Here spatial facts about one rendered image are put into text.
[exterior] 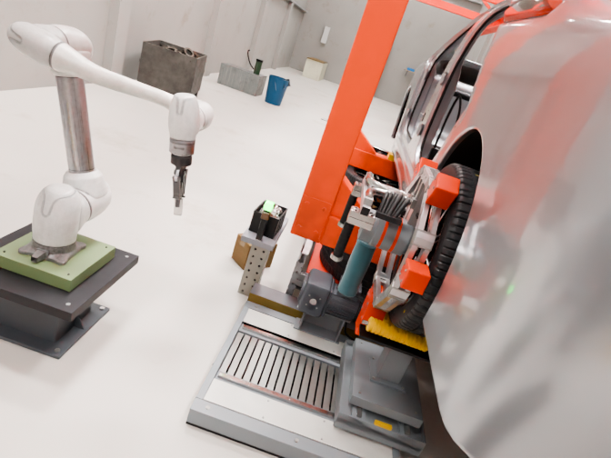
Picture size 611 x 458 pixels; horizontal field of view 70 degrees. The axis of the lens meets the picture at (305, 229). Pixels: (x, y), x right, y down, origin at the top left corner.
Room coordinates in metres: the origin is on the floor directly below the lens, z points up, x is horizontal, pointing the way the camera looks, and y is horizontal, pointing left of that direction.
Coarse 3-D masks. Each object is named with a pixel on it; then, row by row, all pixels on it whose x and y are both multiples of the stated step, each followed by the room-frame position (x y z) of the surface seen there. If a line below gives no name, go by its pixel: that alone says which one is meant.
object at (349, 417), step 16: (352, 352) 1.79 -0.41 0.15; (336, 400) 1.48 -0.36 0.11; (336, 416) 1.36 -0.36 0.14; (352, 416) 1.35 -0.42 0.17; (368, 416) 1.41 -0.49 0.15; (384, 416) 1.44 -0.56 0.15; (352, 432) 1.35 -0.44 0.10; (368, 432) 1.35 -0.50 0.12; (384, 432) 1.35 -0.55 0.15; (400, 432) 1.36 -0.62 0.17; (416, 432) 1.41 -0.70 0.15; (400, 448) 1.35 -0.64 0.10; (416, 448) 1.35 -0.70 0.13
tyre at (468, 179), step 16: (464, 176) 1.50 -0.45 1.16; (464, 192) 1.42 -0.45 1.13; (448, 208) 1.43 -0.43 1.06; (464, 208) 1.37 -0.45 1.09; (448, 224) 1.36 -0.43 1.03; (464, 224) 1.34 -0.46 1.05; (448, 240) 1.31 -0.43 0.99; (400, 256) 1.80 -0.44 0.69; (448, 256) 1.29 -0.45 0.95; (432, 272) 1.29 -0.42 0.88; (432, 288) 1.27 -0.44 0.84; (416, 304) 1.29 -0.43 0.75; (400, 320) 1.37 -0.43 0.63; (416, 320) 1.31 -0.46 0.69
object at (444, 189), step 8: (440, 176) 1.41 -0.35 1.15; (448, 176) 1.42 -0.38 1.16; (432, 184) 1.43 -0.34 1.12; (440, 184) 1.38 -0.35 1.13; (448, 184) 1.39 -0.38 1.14; (456, 184) 1.40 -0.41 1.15; (432, 192) 1.39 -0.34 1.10; (440, 192) 1.38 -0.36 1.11; (448, 192) 1.37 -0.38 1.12; (456, 192) 1.37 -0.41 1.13; (432, 200) 1.40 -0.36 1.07; (440, 200) 1.40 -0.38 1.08; (448, 200) 1.39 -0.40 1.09
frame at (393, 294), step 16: (416, 176) 1.75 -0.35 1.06; (432, 176) 1.54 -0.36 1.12; (416, 224) 1.39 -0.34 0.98; (432, 224) 1.38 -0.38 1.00; (416, 240) 1.33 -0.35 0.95; (432, 240) 1.34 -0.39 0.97; (384, 256) 1.76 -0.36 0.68; (384, 288) 1.64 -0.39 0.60; (400, 288) 1.34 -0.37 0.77; (384, 304) 1.48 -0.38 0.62
